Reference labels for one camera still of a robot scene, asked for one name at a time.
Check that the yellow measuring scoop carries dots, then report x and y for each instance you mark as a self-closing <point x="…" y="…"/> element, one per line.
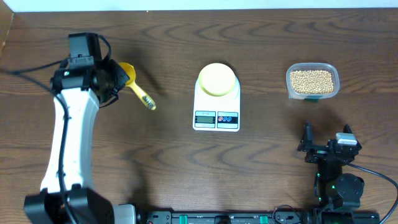
<point x="131" y="83"/>

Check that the clear plastic container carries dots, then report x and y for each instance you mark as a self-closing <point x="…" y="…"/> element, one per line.
<point x="312" y="66"/>

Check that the pale yellow bowl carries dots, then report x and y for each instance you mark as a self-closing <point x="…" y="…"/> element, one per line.
<point x="216" y="79"/>

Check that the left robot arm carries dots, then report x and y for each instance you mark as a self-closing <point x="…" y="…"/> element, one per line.
<point x="67" y="192"/>

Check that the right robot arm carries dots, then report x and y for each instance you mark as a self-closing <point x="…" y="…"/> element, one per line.
<point x="338" y="193"/>

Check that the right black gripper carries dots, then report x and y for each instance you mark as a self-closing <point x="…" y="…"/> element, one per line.
<point x="306" y="142"/>

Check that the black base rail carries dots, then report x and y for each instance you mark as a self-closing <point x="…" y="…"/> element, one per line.
<point x="280" y="216"/>

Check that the white digital kitchen scale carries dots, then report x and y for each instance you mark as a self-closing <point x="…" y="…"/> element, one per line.
<point x="217" y="113"/>

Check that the soybeans in container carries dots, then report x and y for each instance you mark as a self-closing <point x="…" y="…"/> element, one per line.
<point x="312" y="81"/>

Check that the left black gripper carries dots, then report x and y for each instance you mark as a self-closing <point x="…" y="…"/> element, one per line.
<point x="115" y="78"/>

